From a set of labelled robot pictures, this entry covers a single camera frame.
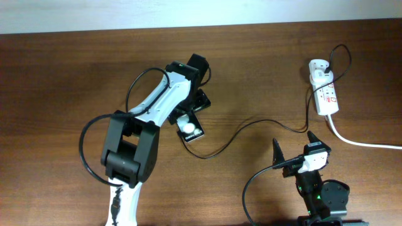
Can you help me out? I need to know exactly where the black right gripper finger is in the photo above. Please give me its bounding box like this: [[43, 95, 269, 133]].
[[307, 131, 321, 145], [273, 138, 285, 166]]

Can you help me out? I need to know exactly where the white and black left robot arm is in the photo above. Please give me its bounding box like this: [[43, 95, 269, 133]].
[[101, 55, 210, 226]]

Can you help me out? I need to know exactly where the white USB charger plug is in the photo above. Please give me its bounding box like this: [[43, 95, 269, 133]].
[[310, 70, 334, 85]]

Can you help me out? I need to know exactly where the black USB charging cable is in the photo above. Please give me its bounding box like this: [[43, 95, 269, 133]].
[[180, 43, 352, 160]]

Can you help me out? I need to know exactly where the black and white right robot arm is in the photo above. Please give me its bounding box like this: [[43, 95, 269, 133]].
[[273, 131, 331, 217]]

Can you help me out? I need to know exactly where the white power strip cord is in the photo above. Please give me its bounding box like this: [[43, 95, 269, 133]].
[[325, 114, 402, 150]]

